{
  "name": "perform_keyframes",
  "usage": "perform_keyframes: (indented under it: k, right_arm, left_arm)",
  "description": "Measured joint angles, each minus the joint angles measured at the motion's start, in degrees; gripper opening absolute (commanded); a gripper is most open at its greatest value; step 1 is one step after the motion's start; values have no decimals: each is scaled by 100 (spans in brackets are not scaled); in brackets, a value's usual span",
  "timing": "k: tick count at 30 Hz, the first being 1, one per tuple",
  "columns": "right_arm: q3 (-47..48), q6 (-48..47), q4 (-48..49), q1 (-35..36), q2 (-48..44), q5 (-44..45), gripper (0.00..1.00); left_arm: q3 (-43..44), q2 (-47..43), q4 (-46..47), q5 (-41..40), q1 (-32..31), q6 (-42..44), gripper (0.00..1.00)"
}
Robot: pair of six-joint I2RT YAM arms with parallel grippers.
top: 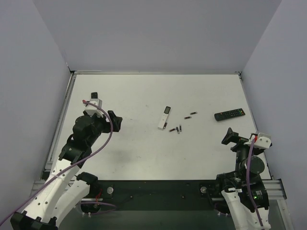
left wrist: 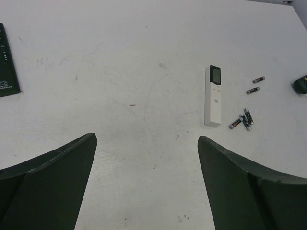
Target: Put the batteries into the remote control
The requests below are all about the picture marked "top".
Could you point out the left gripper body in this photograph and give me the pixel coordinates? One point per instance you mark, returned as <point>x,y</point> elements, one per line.
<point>107,125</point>

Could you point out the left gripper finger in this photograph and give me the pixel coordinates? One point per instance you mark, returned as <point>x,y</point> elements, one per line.
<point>113,116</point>
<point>116,125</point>

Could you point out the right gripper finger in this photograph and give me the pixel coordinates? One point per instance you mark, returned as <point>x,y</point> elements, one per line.
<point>231,134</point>
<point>233,139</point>

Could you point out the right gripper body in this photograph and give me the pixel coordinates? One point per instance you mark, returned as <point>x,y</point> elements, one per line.
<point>238,144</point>

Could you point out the white remote control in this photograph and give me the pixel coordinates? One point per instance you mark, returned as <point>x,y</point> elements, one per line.
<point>164,118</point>

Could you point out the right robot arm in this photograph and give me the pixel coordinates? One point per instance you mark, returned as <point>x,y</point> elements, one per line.
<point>243,189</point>

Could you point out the wide black remote control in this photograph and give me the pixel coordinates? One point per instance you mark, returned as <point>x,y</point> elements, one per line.
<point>222,116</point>

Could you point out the slim black remote control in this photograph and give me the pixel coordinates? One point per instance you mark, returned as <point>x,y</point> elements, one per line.
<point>94,95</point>

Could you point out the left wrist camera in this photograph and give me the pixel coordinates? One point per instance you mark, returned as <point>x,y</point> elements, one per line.
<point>93,107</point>

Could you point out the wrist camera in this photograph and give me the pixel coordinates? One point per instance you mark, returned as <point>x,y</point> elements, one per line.
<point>261,141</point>
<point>93,107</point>

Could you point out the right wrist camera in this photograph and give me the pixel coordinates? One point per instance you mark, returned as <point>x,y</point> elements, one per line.
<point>261,141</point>

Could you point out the aluminium frame rail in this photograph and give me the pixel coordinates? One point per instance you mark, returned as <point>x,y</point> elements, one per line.
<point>274,188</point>

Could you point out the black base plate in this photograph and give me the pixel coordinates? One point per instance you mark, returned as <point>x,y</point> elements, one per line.
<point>154,195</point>

